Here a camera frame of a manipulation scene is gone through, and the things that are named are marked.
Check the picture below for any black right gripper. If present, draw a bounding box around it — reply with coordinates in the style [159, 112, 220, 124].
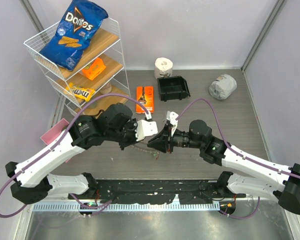
[147, 123, 204, 154]

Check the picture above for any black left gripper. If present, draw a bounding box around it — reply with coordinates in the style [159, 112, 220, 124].
[106, 118, 146, 151]

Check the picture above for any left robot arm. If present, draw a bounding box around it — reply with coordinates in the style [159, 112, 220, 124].
[5, 103, 142, 205]

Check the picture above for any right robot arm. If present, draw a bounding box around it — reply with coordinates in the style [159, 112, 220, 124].
[144, 120, 300, 215]

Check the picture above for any orange razor box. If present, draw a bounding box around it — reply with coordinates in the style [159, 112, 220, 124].
[136, 86, 155, 113]

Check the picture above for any black plastic storage bin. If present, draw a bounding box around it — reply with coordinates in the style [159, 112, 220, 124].
[157, 76, 191, 102]

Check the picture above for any yellow M&M candy bag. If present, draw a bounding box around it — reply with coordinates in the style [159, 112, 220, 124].
[65, 82, 96, 102]

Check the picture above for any white toilet paper roll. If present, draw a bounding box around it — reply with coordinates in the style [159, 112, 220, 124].
[154, 57, 174, 79]

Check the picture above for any orange snack box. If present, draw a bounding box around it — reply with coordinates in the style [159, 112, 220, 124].
[80, 57, 106, 81]

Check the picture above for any grey wrapped paper bundle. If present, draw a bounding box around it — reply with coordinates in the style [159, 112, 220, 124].
[208, 74, 238, 100]

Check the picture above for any pink plastic tray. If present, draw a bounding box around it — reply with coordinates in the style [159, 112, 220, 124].
[31, 118, 81, 173]

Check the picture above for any blue Doritos chip bag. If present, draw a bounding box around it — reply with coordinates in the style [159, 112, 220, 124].
[39, 0, 109, 71]

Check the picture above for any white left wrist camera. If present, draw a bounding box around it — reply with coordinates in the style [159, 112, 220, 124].
[135, 119, 158, 142]

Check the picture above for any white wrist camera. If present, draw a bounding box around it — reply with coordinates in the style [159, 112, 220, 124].
[166, 111, 179, 136]
[135, 119, 158, 142]

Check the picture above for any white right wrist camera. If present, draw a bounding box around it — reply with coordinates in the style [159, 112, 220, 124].
[166, 111, 179, 136]

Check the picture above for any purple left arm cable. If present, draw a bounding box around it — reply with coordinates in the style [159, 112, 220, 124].
[0, 93, 153, 218]

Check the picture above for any white wire wooden shelf rack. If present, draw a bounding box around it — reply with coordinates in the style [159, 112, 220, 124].
[23, 18, 131, 115]

